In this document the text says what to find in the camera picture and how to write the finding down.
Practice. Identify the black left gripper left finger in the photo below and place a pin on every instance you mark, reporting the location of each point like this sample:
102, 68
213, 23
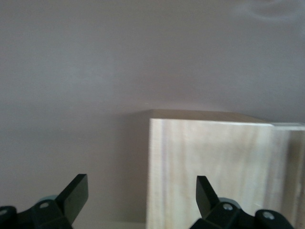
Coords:
47, 214

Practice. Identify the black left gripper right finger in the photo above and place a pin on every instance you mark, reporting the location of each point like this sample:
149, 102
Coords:
226, 214

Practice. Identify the wooden drawer with white front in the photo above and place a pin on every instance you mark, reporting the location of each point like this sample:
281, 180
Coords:
297, 167

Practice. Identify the wooden cabinet box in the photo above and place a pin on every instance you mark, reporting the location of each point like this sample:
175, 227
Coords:
214, 148

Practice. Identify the brown table cover sheet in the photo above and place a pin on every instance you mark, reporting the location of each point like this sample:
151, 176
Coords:
95, 71

